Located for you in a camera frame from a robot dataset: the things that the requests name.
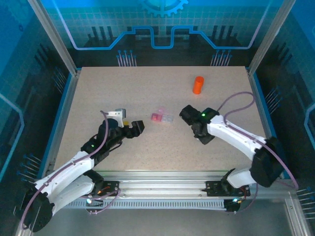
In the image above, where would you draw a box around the orange pill bottle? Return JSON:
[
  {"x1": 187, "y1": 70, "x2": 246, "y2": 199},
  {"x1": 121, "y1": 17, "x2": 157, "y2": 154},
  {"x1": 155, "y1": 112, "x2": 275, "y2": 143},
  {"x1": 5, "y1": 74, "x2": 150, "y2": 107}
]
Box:
[{"x1": 192, "y1": 82, "x2": 204, "y2": 95}]

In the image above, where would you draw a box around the pink clear pill organizer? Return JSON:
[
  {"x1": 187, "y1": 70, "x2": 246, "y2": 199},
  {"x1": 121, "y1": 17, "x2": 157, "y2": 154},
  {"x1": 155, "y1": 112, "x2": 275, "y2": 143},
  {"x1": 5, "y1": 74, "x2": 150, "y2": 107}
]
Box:
[{"x1": 150, "y1": 105, "x2": 175, "y2": 123}]

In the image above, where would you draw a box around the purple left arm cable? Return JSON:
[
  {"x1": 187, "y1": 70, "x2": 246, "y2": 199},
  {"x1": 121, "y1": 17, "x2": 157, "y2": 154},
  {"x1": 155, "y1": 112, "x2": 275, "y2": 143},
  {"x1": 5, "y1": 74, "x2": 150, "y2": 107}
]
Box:
[{"x1": 21, "y1": 110, "x2": 122, "y2": 231}]

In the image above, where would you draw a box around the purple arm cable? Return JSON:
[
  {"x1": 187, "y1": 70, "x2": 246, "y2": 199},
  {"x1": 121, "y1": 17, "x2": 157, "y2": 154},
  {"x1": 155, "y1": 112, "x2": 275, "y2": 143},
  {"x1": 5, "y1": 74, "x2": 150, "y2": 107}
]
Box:
[
  {"x1": 216, "y1": 91, "x2": 299, "y2": 214},
  {"x1": 21, "y1": 110, "x2": 122, "y2": 231}
]

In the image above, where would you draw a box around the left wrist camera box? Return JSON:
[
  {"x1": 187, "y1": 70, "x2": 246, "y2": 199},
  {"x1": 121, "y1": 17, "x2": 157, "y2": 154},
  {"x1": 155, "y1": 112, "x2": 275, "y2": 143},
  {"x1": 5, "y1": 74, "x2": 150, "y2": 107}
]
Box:
[{"x1": 107, "y1": 107, "x2": 127, "y2": 129}]

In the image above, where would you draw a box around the aluminium left table side rail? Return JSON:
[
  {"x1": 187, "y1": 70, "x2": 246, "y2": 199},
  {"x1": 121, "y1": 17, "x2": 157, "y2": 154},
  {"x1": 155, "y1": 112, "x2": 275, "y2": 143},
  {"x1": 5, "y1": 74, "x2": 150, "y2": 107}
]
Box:
[{"x1": 40, "y1": 70, "x2": 82, "y2": 179}]

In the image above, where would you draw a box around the aluminium table side rail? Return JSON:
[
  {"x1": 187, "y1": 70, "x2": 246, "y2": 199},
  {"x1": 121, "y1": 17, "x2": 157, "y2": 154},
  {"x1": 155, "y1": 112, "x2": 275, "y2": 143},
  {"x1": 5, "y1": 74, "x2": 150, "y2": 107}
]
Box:
[
  {"x1": 246, "y1": 67, "x2": 287, "y2": 177},
  {"x1": 40, "y1": 70, "x2": 82, "y2": 179}
]

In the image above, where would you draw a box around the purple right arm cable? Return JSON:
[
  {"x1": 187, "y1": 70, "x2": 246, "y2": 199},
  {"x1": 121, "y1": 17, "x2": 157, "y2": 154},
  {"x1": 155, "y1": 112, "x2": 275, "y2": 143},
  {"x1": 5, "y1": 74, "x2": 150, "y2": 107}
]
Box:
[{"x1": 216, "y1": 91, "x2": 299, "y2": 214}]

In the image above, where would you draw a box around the aluminium right table side rail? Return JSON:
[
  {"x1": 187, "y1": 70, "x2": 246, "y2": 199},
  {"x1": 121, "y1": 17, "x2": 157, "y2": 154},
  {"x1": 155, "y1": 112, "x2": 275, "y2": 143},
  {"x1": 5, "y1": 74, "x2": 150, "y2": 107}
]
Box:
[{"x1": 246, "y1": 67, "x2": 287, "y2": 177}]

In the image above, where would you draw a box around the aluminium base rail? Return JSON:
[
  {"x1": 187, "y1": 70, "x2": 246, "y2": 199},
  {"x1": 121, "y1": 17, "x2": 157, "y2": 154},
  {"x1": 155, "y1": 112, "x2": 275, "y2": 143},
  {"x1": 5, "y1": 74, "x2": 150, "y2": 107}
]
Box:
[{"x1": 34, "y1": 170, "x2": 274, "y2": 199}]

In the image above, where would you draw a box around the white slotted cable duct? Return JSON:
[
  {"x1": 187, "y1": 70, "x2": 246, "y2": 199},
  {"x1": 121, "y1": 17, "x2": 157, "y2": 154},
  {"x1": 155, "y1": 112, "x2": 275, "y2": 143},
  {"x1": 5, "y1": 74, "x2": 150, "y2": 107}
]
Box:
[{"x1": 38, "y1": 199, "x2": 228, "y2": 210}]

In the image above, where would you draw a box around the grey metal base plate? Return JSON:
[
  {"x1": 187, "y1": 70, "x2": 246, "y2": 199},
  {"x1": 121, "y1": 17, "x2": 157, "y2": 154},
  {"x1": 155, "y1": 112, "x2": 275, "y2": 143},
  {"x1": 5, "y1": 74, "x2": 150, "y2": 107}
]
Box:
[{"x1": 14, "y1": 191, "x2": 311, "y2": 236}]

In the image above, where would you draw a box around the aluminium right frame post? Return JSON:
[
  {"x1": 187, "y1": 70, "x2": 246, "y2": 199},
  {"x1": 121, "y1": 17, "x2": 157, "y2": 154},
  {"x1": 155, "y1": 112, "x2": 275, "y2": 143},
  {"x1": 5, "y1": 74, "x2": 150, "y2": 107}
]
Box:
[{"x1": 247, "y1": 0, "x2": 290, "y2": 76}]

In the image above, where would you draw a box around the aluminium frame post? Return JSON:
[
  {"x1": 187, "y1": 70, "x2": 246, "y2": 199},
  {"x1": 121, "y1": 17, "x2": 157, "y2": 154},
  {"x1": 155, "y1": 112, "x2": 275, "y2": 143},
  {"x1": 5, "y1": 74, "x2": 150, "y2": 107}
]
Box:
[
  {"x1": 247, "y1": 0, "x2": 290, "y2": 76},
  {"x1": 27, "y1": 0, "x2": 81, "y2": 76}
]

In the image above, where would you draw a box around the aluminium left frame post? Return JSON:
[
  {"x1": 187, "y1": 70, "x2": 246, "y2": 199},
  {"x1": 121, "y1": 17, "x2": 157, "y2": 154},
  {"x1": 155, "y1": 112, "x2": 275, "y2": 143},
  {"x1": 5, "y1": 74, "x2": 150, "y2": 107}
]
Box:
[{"x1": 27, "y1": 0, "x2": 81, "y2": 76}]

